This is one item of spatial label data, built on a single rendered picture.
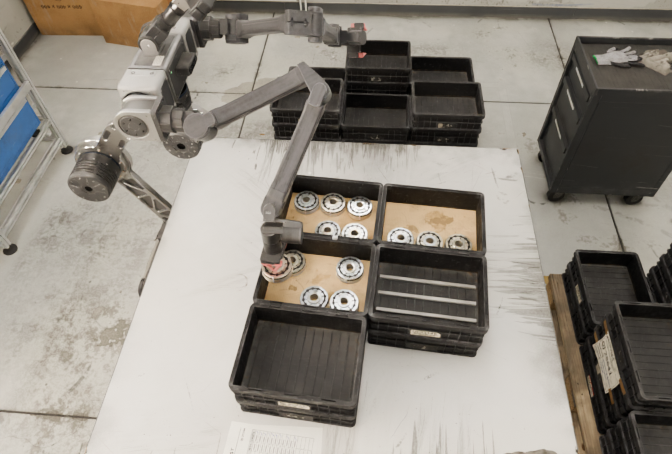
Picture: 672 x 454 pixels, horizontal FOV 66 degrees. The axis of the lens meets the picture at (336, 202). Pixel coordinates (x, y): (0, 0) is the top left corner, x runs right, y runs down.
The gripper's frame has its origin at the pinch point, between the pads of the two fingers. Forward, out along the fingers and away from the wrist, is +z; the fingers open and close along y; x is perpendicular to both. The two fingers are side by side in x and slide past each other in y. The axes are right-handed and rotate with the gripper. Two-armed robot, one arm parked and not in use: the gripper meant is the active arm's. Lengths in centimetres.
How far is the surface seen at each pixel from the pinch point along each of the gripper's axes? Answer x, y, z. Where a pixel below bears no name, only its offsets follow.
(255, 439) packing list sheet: 0, -46, 36
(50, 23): 267, 268, 96
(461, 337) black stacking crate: -64, -7, 21
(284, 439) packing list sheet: -9, -45, 36
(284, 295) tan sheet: -0.6, 0.8, 22.8
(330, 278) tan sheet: -16.2, 10.2, 22.6
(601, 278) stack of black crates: -142, 61, 77
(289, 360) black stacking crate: -7.4, -23.0, 23.1
